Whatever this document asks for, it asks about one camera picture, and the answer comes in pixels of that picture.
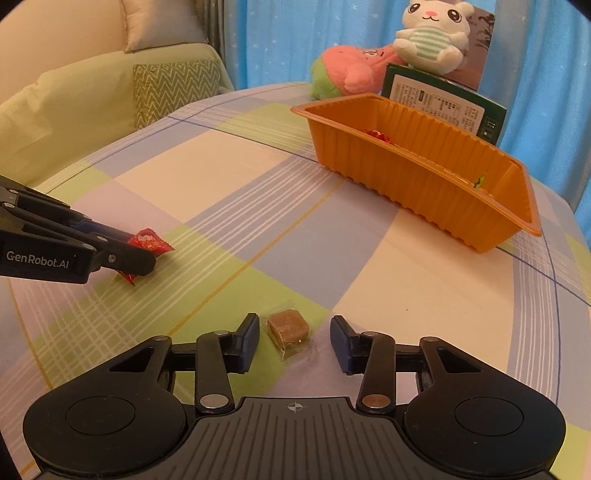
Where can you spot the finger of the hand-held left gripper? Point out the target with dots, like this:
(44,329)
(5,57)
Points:
(87,227)
(134,263)

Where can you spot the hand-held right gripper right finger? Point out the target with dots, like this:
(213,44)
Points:
(339,344)

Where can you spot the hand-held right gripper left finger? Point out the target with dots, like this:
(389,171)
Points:
(250,341)

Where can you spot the small red candy packet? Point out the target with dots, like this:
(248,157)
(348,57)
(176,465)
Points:
(147,242)

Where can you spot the brown candy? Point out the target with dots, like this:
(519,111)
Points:
(288,328)

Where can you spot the orange plastic tray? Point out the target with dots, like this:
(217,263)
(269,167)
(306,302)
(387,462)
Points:
(415,170)

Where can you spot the red candy with cartoon print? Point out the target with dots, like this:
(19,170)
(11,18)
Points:
(379,137)

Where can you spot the green candy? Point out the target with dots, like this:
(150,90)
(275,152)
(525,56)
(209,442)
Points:
(480,181)

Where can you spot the light green sofa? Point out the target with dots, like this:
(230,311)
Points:
(69,106)

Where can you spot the checked tablecloth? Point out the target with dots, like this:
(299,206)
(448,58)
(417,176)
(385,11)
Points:
(277,207)

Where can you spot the green chevron cushion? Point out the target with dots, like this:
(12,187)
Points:
(171,90)

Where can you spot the white pillow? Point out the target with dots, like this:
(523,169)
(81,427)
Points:
(157,23)

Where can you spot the grey curtain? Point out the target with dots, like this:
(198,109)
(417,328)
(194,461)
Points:
(217,27)

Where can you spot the green cardboard box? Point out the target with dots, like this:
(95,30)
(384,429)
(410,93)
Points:
(438,99)

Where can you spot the pink green plush toy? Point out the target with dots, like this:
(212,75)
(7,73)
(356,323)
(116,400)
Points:
(341,69)

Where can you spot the blue star curtain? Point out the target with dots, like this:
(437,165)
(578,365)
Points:
(300,37)

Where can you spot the white bunny plush toy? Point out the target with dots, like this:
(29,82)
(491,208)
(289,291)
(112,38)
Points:
(429,41)

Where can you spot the brown printed card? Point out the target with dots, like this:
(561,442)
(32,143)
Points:
(482,50)

